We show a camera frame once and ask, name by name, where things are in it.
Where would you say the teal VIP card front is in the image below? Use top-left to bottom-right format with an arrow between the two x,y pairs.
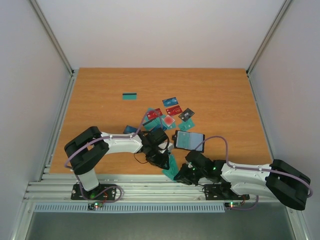
162,154 -> 179,181

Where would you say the black leather card holder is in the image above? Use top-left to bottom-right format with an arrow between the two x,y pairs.
172,130 -> 205,153

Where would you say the teal card black stripe front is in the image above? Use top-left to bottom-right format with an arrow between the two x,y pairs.
175,131 -> 192,150

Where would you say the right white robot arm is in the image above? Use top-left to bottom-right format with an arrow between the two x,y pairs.
173,150 -> 311,211

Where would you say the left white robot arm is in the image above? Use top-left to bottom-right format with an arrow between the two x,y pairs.
64,126 -> 170,199

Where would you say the teal chip card centre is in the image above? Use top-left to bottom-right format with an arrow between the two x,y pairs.
142,117 -> 163,131

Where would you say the white card red circle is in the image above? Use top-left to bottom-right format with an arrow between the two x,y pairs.
162,115 -> 176,129

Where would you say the dark blue card left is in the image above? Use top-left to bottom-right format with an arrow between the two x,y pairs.
123,125 -> 138,134

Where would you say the red credit card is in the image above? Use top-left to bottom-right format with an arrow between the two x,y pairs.
146,108 -> 163,120
166,105 -> 183,116

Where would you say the teal card near black card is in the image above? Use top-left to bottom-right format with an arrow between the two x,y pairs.
178,118 -> 195,132

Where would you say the black credit card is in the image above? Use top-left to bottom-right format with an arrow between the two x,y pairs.
178,108 -> 195,122

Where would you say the blue card with logo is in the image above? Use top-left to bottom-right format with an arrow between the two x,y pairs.
162,97 -> 179,107

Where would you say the teal card far back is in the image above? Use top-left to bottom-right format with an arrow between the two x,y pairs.
122,92 -> 138,101

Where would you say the right small circuit board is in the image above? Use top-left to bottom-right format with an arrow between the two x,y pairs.
224,201 -> 242,209

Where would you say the small circuit board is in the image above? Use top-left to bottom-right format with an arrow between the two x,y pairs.
87,201 -> 104,211
224,201 -> 242,209

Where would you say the left small circuit board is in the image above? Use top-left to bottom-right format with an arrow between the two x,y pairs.
87,201 -> 104,211

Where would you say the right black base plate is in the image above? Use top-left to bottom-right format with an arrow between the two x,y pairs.
202,183 -> 250,201

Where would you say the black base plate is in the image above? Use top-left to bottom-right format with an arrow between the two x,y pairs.
202,183 -> 250,201
70,184 -> 118,201

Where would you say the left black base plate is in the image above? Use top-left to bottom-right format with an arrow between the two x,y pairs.
70,184 -> 118,201

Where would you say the left aluminium corner post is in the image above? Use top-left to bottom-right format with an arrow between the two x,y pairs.
28,0 -> 74,77

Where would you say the aluminium corner post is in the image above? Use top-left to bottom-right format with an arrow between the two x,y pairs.
28,0 -> 74,77
246,0 -> 294,78

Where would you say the aluminium front rail frame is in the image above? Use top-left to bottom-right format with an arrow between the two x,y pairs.
22,173 -> 298,203

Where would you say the grey slotted cable duct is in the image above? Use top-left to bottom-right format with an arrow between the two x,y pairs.
34,203 -> 225,214

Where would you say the right aluminium corner post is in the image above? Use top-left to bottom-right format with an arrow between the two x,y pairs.
246,0 -> 294,78

